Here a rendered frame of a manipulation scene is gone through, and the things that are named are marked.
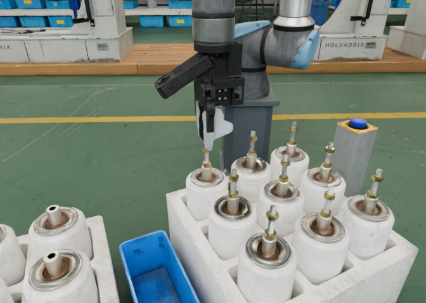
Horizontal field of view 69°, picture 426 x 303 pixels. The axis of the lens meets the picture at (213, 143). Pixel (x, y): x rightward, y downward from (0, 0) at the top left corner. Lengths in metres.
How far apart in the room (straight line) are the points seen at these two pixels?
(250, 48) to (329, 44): 1.70
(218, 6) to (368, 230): 0.48
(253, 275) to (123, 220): 0.57
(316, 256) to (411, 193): 0.72
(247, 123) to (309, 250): 0.56
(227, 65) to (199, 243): 0.35
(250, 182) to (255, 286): 0.26
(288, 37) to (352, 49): 1.82
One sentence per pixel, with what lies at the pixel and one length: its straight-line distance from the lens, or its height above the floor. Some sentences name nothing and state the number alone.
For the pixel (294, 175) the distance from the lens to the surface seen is 0.79.
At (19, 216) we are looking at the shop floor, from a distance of 1.14.
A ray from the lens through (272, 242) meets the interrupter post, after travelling 0.52.
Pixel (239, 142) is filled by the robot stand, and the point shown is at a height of 0.15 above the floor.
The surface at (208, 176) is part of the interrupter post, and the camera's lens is 0.68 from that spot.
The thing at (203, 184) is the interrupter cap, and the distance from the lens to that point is 0.67.
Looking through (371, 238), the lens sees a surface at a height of 0.22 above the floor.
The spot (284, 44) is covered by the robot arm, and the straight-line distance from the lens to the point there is 0.94.
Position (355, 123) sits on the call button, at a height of 0.33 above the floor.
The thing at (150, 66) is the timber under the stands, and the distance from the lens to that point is 2.45.
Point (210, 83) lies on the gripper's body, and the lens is 0.58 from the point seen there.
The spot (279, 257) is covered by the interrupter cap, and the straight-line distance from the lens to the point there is 0.53.
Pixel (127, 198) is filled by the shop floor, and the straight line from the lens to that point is 1.08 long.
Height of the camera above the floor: 0.64
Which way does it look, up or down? 28 degrees down
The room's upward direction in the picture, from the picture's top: straight up
